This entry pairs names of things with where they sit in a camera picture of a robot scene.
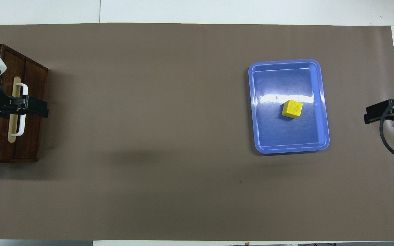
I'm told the brown table mat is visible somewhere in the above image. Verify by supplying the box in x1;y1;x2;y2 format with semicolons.
0;23;394;241

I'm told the white drawer handle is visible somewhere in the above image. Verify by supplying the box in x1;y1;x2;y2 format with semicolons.
11;82;29;137

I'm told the blue plastic tray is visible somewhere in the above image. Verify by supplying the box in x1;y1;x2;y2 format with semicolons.
248;59;330;154

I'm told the yellow cube block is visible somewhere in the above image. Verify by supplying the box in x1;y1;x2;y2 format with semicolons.
281;100;303;119

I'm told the wooden drawer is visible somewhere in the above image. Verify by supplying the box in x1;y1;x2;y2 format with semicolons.
0;48;44;161

